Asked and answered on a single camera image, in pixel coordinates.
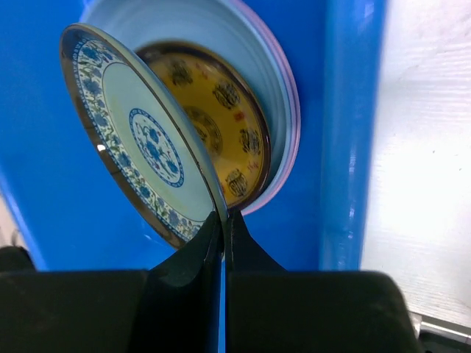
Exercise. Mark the purple plastic plate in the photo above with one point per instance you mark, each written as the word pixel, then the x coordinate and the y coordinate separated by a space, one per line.
pixel 293 121

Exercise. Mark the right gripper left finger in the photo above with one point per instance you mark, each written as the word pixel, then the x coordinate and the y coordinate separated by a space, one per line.
pixel 173 307

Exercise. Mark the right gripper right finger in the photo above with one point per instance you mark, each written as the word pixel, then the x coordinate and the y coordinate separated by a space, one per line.
pixel 270 309

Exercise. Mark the blue plastic bin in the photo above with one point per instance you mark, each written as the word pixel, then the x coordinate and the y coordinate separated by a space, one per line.
pixel 69 210

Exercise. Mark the green floral plate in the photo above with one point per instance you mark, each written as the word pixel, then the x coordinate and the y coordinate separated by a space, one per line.
pixel 143 136

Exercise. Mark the light blue plastic plate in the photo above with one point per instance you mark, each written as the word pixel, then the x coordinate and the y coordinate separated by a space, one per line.
pixel 216 25

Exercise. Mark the yellow patterned plate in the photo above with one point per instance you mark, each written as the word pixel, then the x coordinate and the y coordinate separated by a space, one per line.
pixel 224 111

